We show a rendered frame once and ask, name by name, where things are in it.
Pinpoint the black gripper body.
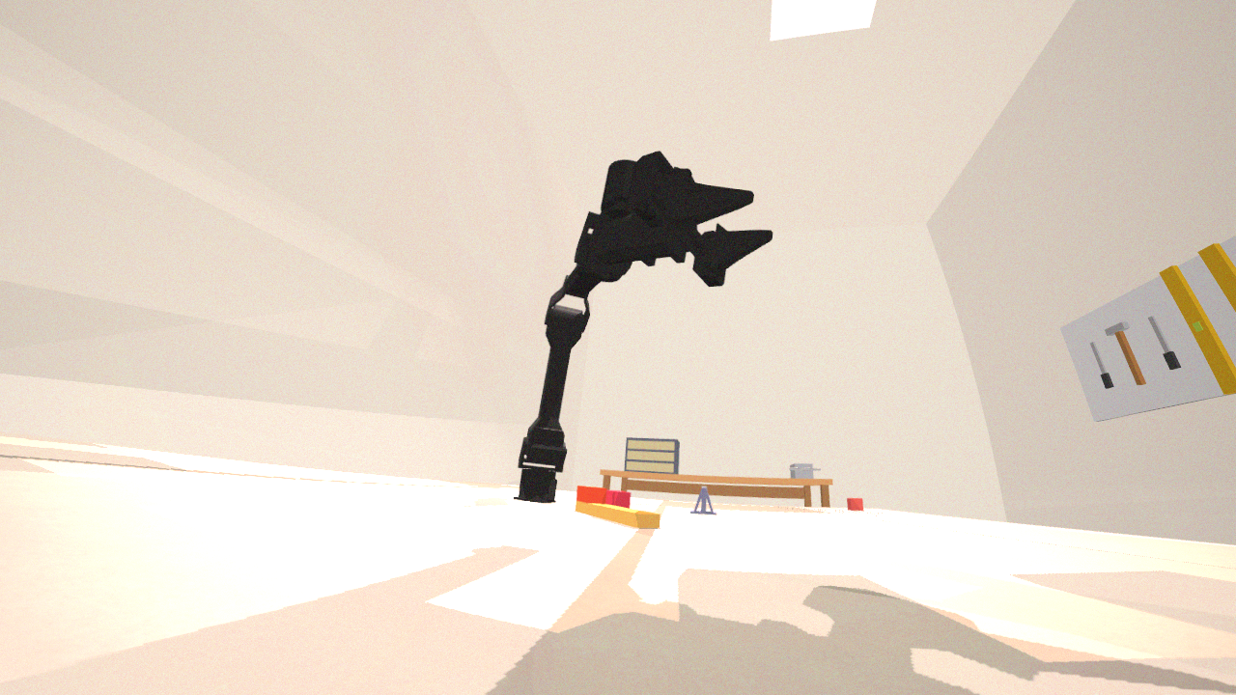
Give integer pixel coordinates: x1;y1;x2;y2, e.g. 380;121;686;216
620;151;726;287

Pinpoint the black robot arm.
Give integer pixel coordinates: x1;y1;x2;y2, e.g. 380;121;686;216
514;160;637;503

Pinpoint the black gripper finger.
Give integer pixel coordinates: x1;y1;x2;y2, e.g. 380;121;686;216
709;223;773;277
665;167;754;232

